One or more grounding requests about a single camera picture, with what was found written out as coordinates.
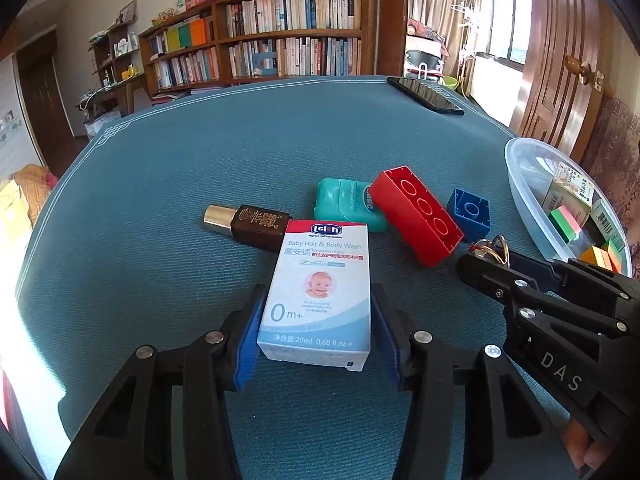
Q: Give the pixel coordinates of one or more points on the small wooden shelf desk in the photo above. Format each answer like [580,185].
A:
[115,51]

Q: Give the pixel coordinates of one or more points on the gold metal ring puzzle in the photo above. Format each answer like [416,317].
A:
[496,249]

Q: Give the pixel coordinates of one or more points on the black smartphone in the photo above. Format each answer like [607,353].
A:
[420,92]

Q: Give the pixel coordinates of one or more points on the blue toy block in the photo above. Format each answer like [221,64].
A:
[470,213]

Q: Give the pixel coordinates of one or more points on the white baby wash box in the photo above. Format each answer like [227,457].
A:
[318,308]

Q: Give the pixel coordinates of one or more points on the clear plastic bowl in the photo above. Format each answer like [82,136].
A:
[531,166]

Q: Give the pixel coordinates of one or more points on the pale green medicine box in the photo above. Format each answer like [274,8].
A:
[602,216]

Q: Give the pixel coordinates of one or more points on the teal dental floss case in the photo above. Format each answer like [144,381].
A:
[348,201]

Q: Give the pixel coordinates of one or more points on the small orange green block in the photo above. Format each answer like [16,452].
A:
[613,255]

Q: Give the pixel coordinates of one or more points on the rolling cart with basin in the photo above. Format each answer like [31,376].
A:
[424,59]

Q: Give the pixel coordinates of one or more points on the blue table mat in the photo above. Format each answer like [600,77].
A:
[120,258]

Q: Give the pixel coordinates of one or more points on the red long toy block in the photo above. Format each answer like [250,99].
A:
[411,208]

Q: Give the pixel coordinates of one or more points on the wooden door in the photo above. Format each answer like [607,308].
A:
[568,59]

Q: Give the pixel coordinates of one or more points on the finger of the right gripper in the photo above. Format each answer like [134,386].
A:
[490,274]
[579,279]

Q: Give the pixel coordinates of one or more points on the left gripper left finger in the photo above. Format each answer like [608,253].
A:
[127,435]

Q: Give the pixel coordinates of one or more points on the wooden bookshelf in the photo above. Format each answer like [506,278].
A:
[221,43]

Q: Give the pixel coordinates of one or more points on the yellow orange toy block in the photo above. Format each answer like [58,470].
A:
[597,257]

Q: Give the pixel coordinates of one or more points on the pink green toy block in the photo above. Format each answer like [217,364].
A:
[565,223]

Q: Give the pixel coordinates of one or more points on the brown perfume bottle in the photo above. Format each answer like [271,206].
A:
[249,225]

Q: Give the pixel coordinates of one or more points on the yellow ointment box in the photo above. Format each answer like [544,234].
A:
[573,190]

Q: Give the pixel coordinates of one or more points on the person's right hand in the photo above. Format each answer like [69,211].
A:
[583,451]

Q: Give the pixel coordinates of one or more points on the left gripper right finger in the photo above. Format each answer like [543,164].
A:
[507,433]

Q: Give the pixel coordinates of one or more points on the patterned pink curtain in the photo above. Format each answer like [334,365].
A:
[612,159]

